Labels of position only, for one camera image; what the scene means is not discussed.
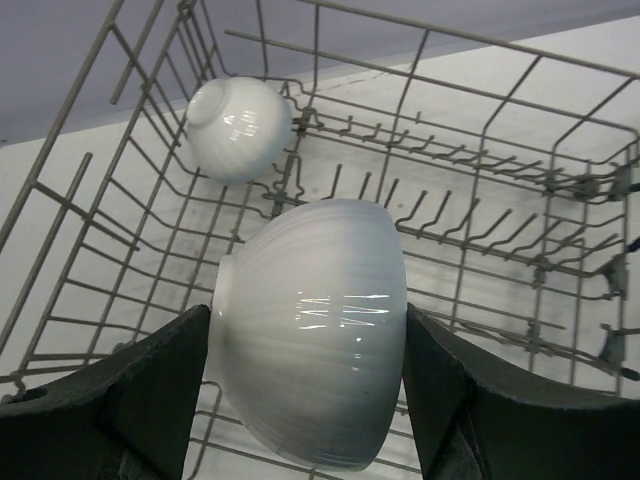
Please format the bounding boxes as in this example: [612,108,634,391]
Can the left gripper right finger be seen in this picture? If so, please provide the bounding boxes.
[403,305,639,479]

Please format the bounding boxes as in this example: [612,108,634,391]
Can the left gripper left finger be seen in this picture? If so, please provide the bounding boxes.
[1,305,210,479]

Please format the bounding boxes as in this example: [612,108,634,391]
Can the grey wire dish rack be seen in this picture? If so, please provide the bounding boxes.
[0,0,640,480]

